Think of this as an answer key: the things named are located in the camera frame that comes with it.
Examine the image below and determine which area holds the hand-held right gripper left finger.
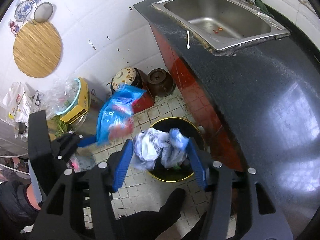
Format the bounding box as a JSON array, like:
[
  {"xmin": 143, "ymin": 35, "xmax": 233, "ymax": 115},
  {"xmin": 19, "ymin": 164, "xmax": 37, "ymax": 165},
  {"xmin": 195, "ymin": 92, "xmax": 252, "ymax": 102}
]
[{"xmin": 32, "ymin": 139, "xmax": 134, "ymax": 240}]

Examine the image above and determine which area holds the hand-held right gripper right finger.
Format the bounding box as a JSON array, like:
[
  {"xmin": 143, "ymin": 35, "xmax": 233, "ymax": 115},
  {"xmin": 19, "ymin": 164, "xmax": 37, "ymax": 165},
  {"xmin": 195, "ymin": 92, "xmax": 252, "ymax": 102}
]
[{"xmin": 187, "ymin": 137, "xmax": 294, "ymax": 240}]

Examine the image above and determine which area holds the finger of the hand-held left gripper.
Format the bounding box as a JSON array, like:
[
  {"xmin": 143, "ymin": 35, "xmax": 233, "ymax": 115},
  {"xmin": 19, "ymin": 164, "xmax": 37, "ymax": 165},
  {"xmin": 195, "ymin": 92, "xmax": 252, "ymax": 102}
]
[{"xmin": 51, "ymin": 132, "xmax": 97, "ymax": 160}]

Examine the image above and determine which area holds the white blue plastic bag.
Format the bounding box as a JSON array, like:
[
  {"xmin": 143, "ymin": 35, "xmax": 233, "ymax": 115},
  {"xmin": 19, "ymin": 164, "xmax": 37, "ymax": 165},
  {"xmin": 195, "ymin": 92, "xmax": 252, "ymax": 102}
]
[{"xmin": 133, "ymin": 127, "xmax": 190, "ymax": 172}]

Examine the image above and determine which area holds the blue snack packet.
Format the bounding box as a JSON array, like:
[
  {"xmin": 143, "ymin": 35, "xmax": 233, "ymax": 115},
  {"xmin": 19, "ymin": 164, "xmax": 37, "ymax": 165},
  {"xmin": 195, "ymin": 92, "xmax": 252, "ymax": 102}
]
[{"xmin": 96, "ymin": 84, "xmax": 147, "ymax": 146}]

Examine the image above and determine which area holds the black trash bin gold rim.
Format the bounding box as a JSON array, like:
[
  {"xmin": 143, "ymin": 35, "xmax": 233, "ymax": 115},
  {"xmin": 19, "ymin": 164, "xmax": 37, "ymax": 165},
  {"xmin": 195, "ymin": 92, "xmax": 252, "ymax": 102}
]
[{"xmin": 145, "ymin": 117, "xmax": 207, "ymax": 182}]

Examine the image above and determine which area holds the person's left forearm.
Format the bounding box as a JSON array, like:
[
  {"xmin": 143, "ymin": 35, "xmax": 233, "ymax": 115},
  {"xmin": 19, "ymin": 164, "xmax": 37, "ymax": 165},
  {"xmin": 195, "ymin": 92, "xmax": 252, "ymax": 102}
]
[{"xmin": 0, "ymin": 180, "xmax": 38, "ymax": 233}]

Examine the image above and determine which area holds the person's left hand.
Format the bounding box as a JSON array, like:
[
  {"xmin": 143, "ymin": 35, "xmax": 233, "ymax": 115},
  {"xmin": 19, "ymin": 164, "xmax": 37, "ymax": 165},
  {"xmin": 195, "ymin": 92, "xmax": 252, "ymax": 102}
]
[{"xmin": 25, "ymin": 183, "xmax": 42, "ymax": 211}]

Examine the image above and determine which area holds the crumpled grey plastic bag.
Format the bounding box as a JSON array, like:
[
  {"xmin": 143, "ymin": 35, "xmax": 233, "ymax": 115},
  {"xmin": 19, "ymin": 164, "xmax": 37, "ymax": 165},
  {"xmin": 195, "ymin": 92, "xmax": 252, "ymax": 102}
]
[{"xmin": 67, "ymin": 154, "xmax": 97, "ymax": 173}]

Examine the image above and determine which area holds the green leafy vegetable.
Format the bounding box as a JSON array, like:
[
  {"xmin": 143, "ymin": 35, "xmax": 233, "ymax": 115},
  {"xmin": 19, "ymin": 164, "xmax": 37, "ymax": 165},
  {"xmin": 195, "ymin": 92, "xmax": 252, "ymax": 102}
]
[{"xmin": 54, "ymin": 116, "xmax": 75, "ymax": 138}]

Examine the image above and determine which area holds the steel pot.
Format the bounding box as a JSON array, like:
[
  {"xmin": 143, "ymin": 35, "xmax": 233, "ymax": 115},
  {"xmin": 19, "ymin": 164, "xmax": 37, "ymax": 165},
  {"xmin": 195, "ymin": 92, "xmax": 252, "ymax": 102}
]
[{"xmin": 75, "ymin": 90, "xmax": 105, "ymax": 137}]

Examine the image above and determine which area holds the yellow cardboard box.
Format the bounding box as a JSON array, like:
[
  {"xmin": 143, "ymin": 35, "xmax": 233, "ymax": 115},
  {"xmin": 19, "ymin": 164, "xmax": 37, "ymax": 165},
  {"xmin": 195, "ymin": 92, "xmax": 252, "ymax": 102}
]
[{"xmin": 60, "ymin": 77, "xmax": 90, "ymax": 124}]

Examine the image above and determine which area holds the white printed plastic bag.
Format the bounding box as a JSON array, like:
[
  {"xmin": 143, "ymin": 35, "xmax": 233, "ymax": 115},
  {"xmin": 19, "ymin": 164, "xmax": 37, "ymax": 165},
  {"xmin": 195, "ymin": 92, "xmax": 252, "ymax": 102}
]
[{"xmin": 4, "ymin": 82, "xmax": 38, "ymax": 125}]

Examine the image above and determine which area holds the clear plastic bag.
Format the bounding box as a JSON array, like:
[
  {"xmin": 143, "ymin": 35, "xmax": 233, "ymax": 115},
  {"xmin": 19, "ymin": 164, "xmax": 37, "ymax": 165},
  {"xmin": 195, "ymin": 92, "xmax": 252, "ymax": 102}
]
[{"xmin": 45, "ymin": 79, "xmax": 80, "ymax": 117}]

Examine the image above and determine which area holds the teal plastic basin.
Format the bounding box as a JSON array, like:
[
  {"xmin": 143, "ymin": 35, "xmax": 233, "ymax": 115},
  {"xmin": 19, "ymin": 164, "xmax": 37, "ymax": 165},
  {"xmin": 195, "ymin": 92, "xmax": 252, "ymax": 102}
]
[{"xmin": 54, "ymin": 78, "xmax": 84, "ymax": 117}]

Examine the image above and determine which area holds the person's black shoe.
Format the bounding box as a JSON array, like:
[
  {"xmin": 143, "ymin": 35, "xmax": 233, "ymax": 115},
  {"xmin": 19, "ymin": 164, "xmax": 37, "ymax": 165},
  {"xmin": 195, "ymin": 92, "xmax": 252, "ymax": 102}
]
[{"xmin": 117, "ymin": 188, "xmax": 187, "ymax": 240}]

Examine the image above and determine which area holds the red floor mat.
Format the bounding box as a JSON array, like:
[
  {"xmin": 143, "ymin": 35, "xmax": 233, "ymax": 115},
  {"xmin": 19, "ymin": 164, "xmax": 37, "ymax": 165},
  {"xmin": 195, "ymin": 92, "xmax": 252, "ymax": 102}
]
[{"xmin": 131, "ymin": 90, "xmax": 155, "ymax": 113}]

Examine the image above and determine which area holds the floral ceramic pot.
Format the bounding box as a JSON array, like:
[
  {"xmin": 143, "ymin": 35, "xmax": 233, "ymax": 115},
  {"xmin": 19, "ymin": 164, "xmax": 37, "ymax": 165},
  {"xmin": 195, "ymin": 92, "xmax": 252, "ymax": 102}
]
[{"xmin": 110, "ymin": 67, "xmax": 148, "ymax": 93}]

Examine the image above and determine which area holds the round bamboo mat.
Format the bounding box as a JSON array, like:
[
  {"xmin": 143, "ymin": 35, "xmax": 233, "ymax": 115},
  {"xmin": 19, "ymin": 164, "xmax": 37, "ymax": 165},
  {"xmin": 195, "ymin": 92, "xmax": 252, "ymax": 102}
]
[{"xmin": 12, "ymin": 20, "xmax": 62, "ymax": 78}]

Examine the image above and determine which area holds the brown clay jar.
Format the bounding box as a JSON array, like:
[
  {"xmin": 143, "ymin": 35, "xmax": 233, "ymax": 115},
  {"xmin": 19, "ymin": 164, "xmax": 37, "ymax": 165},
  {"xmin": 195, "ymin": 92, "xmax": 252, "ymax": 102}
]
[{"xmin": 147, "ymin": 68, "xmax": 176, "ymax": 98}]

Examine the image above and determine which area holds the metal mesh strainer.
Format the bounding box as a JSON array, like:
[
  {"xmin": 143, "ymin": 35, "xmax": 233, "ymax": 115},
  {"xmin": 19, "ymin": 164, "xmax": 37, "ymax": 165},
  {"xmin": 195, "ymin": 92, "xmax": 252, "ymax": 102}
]
[{"xmin": 26, "ymin": 0, "xmax": 54, "ymax": 23}]

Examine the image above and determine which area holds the stainless steel sink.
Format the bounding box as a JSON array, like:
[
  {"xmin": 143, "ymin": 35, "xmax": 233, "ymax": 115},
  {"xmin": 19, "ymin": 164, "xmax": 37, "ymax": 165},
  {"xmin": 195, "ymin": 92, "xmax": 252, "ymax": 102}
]
[{"xmin": 151, "ymin": 0, "xmax": 292, "ymax": 55}]

